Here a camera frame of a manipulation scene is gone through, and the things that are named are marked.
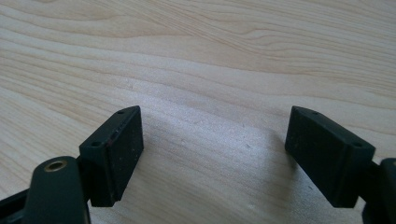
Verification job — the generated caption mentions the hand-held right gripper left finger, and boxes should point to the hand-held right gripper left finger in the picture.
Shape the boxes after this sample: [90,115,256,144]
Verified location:
[78,105,145,208]

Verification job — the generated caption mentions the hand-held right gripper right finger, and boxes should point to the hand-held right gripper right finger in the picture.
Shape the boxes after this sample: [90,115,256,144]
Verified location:
[284,105,376,209]

